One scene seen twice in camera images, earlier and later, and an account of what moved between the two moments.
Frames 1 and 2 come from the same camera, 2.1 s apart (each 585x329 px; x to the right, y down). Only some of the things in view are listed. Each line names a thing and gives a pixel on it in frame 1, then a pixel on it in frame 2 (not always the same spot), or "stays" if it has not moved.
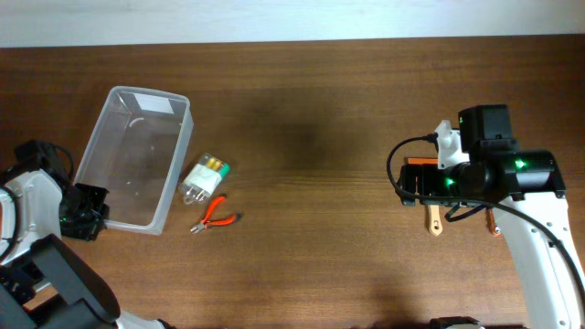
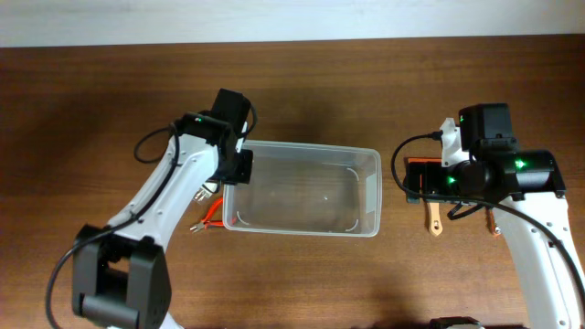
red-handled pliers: [207, 221] stays
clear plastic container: [135, 150] -> [307, 188]
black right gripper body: [432, 181] stays
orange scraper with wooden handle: [433, 211] stays
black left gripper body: [87, 210] -> [239, 169]
